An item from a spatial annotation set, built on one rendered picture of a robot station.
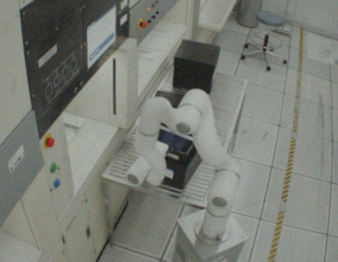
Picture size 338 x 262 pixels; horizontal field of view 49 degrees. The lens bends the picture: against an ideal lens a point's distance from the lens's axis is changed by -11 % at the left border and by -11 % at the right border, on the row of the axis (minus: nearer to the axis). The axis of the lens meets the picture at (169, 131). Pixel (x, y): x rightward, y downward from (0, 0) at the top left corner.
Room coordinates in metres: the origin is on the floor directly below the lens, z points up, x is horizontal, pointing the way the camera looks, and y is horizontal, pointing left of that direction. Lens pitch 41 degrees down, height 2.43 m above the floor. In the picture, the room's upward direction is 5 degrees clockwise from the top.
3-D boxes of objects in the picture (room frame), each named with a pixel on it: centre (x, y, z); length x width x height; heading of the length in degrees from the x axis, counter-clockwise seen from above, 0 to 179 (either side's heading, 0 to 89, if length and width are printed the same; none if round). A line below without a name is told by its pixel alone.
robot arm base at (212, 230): (1.19, -0.26, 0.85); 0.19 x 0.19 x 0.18
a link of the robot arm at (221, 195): (1.15, -0.26, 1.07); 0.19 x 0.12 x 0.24; 165
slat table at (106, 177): (2.03, -0.11, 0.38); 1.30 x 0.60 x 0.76; 165
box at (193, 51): (2.49, -0.15, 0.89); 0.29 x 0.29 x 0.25; 79
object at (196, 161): (1.62, -0.03, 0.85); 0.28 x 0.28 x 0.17; 67
